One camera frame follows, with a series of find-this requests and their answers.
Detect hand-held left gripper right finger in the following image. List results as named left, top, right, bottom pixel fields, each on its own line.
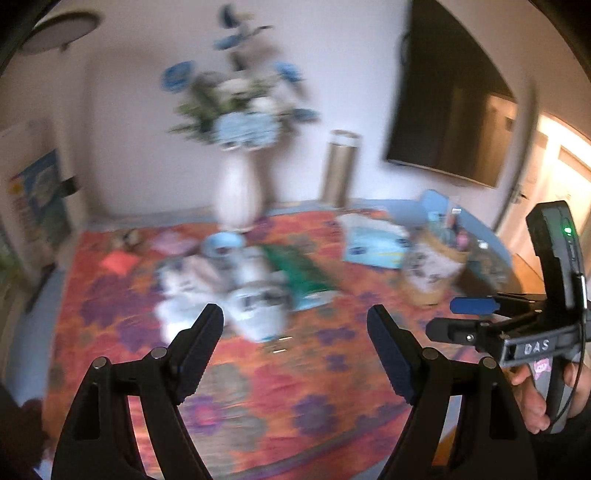
left=367, top=304, right=539, bottom=480

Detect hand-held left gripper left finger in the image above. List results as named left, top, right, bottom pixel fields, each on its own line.
left=51, top=303, right=225, bottom=480

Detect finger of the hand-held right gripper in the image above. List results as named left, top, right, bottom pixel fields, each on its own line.
left=425, top=316, right=550, bottom=354
left=450, top=293, right=548, bottom=324

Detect white plush toy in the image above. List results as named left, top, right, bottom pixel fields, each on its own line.
left=154, top=231, right=273, bottom=333

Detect woven basket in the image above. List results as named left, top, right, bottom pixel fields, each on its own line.
left=399, top=226, right=469, bottom=306

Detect translucent plastic bag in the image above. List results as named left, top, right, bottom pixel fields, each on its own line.
left=226, top=277, right=289, bottom=343

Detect purple patterned cloth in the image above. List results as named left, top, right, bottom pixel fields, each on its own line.
left=152, top=231, right=195, bottom=254

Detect pink bean bag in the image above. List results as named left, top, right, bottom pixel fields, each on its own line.
left=100, top=251, right=139, bottom=274

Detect green zipper pouch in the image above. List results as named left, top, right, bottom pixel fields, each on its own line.
left=263, top=244, right=338, bottom=301

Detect person's right hand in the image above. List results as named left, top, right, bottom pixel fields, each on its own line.
left=512, top=362, right=591, bottom=437

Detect door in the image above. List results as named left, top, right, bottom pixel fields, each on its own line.
left=494, top=111, right=591, bottom=278

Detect floral woven blanket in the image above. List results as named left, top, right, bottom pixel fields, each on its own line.
left=46, top=210, right=467, bottom=480

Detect light blue board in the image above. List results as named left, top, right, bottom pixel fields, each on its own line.
left=418, top=189, right=451, bottom=222

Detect blue tissue pack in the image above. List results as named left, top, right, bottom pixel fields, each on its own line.
left=339, top=215, right=411, bottom=269

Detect gold thermos bottle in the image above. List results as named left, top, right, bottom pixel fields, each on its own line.
left=318, top=130, right=362, bottom=208

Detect row of books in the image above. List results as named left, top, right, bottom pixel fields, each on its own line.
left=0, top=122, right=77, bottom=296

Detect blue artificial flowers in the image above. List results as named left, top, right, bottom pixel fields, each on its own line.
left=159, top=4, right=321, bottom=153

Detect round ceiling lamp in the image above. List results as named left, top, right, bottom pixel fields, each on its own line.
left=21, top=10, right=101, bottom=55

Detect wall television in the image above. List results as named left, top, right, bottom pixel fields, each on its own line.
left=385, top=0, right=518, bottom=189

